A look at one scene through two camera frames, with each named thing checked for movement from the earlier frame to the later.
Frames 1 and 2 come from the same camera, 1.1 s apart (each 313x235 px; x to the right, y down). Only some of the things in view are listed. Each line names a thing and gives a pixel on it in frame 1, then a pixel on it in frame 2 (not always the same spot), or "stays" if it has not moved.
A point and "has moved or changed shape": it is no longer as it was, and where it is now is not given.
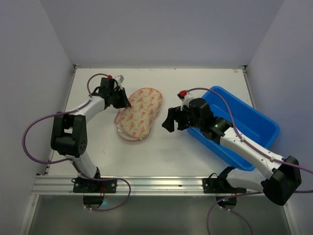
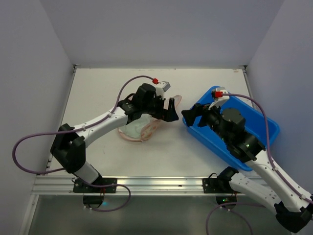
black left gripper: x=118 y=97 → x=161 y=107
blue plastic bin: x=251 y=121 stays
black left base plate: x=84 y=185 stays
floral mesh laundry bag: x=133 y=123 has moved or changed shape
